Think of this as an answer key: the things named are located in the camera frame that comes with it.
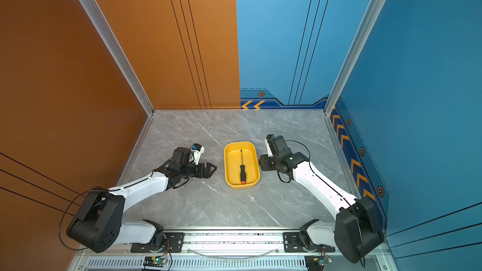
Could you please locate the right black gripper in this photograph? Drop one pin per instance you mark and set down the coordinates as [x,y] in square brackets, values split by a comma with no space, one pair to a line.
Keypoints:
[263,162]

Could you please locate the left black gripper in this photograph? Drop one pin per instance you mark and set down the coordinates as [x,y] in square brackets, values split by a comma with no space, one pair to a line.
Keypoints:
[208,173]

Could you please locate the black orange handled screwdriver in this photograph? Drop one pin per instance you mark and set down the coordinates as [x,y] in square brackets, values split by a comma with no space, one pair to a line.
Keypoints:
[242,169]

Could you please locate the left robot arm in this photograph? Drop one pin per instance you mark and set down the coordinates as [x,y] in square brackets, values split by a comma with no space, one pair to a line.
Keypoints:
[98,224]

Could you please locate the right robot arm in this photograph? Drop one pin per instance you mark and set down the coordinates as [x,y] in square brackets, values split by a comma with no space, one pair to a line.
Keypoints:
[358,228]

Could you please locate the yellow plastic bin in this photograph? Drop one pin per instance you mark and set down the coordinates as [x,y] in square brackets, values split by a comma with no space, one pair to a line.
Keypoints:
[232,165]

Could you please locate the left green circuit board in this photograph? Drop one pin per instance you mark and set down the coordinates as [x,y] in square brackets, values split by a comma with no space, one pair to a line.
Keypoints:
[155,263]

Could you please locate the green circuit board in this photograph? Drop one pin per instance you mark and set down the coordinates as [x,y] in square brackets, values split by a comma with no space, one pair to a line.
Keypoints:
[317,263]
[155,263]

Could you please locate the right green circuit board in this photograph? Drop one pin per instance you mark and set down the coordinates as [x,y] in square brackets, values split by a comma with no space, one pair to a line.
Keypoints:
[317,263]

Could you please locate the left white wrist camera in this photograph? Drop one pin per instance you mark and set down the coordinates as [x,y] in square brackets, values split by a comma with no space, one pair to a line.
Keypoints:
[197,151]

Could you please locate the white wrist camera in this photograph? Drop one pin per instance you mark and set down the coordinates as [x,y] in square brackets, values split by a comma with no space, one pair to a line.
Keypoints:
[197,151]
[268,144]

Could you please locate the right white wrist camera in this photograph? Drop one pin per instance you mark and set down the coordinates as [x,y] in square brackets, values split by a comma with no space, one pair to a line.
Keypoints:
[268,144]

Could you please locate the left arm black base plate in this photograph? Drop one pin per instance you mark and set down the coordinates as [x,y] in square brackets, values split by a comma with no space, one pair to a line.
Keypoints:
[171,242]

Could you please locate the aluminium front rail frame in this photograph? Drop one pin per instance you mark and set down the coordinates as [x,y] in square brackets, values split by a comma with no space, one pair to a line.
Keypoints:
[229,249]

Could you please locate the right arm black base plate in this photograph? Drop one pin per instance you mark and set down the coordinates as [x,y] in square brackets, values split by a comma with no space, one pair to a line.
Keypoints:
[300,242]

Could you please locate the right aluminium corner post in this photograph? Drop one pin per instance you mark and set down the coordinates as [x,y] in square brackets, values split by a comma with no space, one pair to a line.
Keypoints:
[366,25]

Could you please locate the aluminium corner post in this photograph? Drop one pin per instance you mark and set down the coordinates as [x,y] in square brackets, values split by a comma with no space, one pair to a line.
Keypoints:
[96,16]
[366,25]

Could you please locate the left aluminium corner post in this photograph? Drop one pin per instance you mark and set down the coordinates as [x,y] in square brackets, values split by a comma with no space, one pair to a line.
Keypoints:
[96,16]

